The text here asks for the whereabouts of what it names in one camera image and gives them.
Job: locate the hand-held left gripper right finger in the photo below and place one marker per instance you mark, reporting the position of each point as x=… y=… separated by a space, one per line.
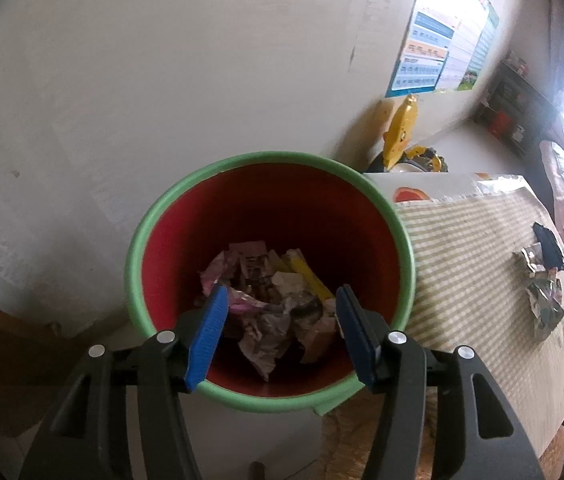
x=357 y=335

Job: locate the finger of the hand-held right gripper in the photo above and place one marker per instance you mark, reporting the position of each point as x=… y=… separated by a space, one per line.
x=551 y=247

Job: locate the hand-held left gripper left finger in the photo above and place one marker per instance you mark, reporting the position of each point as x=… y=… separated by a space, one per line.
x=206 y=335

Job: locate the small silver foil wrapper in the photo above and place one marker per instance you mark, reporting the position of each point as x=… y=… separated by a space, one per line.
x=528 y=259

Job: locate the large silver foil wrapper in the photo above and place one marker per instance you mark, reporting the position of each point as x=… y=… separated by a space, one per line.
x=544 y=310

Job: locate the printed paper wad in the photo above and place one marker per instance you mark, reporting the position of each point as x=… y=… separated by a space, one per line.
x=262 y=345

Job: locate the pink and silver snack wrapper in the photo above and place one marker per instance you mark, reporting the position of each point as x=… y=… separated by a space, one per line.
x=216 y=272

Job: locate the yellow packet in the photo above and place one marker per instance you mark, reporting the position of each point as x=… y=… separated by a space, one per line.
x=307 y=272

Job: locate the red bin with green rim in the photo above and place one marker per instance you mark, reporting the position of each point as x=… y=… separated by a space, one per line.
x=312 y=200

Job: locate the green checked table cloth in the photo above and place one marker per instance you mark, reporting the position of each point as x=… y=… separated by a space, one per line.
x=462 y=285

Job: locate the orange textured cloth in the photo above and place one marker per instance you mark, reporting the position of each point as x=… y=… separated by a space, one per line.
x=347 y=445

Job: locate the dark shelf unit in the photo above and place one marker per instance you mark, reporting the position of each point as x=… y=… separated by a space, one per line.
x=517 y=105

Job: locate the brown wooden furniture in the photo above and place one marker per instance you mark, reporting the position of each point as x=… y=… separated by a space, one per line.
x=21 y=360

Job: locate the green wall poster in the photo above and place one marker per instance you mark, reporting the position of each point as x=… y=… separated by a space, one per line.
x=482 y=55

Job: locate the blue wall poster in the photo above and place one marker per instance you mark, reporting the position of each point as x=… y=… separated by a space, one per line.
x=419 y=55

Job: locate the white wall poster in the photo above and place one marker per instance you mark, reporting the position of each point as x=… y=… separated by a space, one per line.
x=464 y=25

